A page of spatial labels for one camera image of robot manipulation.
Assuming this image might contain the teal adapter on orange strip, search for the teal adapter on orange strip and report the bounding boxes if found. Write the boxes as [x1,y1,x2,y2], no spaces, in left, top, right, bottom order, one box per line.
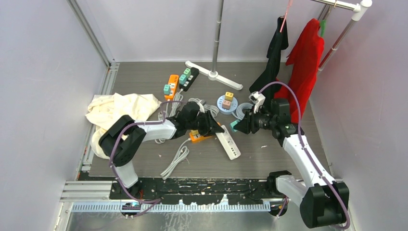
[163,84,171,95]

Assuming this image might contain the orange power strip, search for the orange power strip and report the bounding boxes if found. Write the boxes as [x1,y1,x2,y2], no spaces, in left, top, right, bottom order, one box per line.
[164,75,179,101]
[189,125,214,143]

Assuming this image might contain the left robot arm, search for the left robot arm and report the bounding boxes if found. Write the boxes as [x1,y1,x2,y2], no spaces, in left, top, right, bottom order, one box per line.
[98,102,225,199]

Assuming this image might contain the teal adapter on black strip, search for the teal adapter on black strip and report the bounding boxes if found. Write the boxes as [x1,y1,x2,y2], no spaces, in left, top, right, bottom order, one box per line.
[178,74,188,85]

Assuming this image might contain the black hanging garment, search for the black hanging garment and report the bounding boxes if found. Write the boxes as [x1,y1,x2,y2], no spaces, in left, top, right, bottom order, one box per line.
[249,16,289,93]

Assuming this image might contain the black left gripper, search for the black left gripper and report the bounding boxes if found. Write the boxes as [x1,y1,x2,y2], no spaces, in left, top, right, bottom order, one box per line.
[186,111,224,137]

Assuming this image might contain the white power strip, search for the white power strip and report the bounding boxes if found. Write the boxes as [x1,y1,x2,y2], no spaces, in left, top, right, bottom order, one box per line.
[216,125,241,160]

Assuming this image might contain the cream cloth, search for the cream cloth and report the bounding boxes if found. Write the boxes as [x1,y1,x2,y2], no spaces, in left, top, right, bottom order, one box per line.
[85,93,161,159]

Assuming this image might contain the white cable of far strips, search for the white cable of far strips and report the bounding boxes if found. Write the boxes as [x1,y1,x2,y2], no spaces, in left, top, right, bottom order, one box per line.
[154,90,184,145]

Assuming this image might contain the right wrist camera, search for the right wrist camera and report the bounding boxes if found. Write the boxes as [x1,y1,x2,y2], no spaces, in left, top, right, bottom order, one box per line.
[249,91,266,114]

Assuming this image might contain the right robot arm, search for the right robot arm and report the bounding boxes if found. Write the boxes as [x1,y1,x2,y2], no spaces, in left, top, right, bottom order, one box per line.
[234,96,349,228]

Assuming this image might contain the green adapter on black strip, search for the green adapter on black strip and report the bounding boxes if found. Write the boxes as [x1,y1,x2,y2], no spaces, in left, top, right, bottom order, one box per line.
[183,68,191,78]

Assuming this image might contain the white clothes rack stand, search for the white clothes rack stand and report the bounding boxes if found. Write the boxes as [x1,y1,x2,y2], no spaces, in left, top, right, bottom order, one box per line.
[185,0,243,90]

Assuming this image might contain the black power strip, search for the black power strip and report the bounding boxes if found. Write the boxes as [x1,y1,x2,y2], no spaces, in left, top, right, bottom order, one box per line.
[178,67,200,91]

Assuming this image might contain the white bundled cable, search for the white bundled cable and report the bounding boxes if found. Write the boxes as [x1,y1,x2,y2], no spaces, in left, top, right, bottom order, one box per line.
[160,138,192,181]

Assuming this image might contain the teal plug adapter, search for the teal plug adapter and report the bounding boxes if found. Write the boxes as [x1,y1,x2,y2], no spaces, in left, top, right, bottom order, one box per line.
[230,119,240,132]

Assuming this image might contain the round blue power socket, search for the round blue power socket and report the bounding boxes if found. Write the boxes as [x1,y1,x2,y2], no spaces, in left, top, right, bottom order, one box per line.
[217,95,239,115]

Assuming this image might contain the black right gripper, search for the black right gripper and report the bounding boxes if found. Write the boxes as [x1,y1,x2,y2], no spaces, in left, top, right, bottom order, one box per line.
[234,105,277,134]

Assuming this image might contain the red hanging garment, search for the red hanging garment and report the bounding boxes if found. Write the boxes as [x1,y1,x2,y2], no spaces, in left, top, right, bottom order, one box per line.
[274,18,324,123]

